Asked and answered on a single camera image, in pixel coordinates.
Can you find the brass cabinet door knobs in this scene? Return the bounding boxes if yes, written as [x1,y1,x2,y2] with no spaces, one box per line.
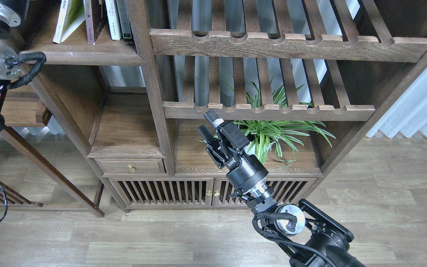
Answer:
[206,190,220,197]

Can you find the yellow green book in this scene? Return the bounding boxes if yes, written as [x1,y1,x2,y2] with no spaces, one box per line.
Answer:
[53,0,85,43]

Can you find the dark upright book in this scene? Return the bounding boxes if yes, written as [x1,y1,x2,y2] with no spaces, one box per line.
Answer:
[116,0,134,43]

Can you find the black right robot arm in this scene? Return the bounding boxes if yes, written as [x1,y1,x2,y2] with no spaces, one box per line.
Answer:
[198,110,363,267]

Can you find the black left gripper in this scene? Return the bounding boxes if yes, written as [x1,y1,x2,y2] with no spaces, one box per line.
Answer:
[0,0,29,27]

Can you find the brass drawer knob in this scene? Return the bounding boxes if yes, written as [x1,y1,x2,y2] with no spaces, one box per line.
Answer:
[128,164,136,173]

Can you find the dark brown book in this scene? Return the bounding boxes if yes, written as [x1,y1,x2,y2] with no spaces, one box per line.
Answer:
[83,0,106,45]

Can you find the green spider plant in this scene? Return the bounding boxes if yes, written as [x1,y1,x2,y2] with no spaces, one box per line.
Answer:
[196,76,336,167]

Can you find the white curtain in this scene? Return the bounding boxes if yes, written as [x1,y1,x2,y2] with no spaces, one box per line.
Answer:
[366,68,427,138]

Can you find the dark wooden bookshelf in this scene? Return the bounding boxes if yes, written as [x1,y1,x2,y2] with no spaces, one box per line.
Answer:
[12,0,427,211]

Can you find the white upright book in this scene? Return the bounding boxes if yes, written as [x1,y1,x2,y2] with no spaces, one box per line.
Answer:
[105,0,122,40]

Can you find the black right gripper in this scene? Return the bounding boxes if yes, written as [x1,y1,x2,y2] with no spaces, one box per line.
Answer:
[197,110,273,202]

